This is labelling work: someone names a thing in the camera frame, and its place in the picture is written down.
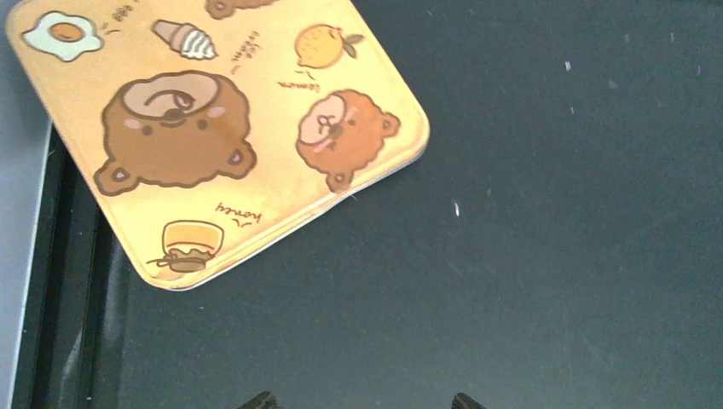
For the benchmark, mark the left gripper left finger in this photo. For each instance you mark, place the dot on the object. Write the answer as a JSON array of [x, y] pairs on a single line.
[[264, 400]]

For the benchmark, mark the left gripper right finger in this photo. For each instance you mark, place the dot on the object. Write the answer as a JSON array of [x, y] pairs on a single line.
[[464, 401]]

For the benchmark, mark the silver tin lid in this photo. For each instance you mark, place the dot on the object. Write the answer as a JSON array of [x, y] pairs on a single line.
[[209, 130]]

